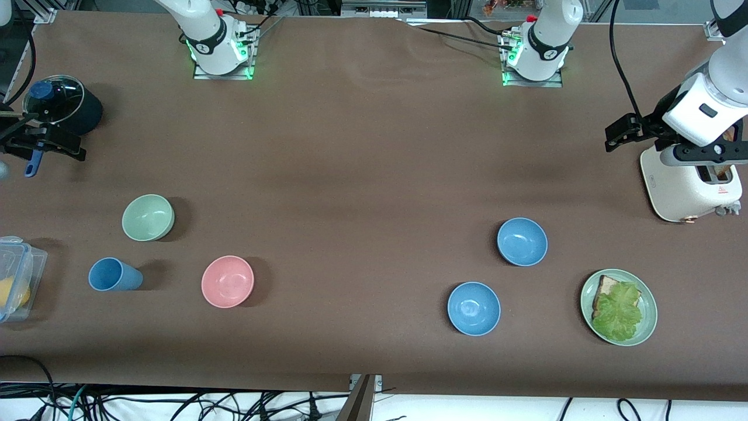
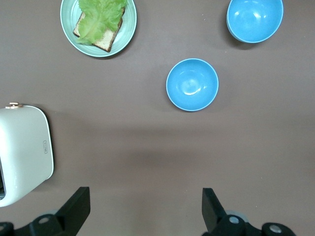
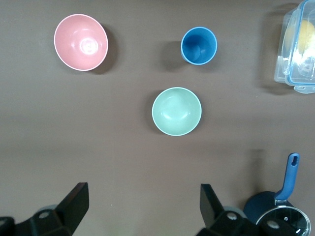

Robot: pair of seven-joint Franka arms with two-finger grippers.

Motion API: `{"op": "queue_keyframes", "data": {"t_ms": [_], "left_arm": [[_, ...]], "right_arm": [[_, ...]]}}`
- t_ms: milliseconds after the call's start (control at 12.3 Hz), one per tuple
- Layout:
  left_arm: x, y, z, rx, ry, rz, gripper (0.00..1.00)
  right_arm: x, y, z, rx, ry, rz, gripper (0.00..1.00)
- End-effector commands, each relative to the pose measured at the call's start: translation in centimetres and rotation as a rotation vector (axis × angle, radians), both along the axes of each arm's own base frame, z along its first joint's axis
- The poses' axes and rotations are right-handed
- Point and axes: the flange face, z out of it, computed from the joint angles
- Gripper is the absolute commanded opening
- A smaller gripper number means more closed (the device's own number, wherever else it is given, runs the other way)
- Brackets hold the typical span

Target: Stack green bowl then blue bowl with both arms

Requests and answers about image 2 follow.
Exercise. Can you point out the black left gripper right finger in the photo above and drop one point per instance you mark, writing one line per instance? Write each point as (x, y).
(214, 214)

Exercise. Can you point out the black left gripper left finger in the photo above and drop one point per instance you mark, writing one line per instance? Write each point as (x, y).
(73, 211)

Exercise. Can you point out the blue bowl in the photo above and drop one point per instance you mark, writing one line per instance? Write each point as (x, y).
(192, 84)
(254, 19)

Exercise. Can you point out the cream white toaster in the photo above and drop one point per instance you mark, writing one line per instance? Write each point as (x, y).
(22, 152)

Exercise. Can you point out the white bread slice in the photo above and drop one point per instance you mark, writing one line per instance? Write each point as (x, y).
(105, 39)

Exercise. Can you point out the pale green plate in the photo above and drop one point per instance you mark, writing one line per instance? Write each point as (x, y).
(123, 37)

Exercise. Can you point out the bread with lettuce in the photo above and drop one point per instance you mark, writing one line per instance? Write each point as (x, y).
(98, 19)

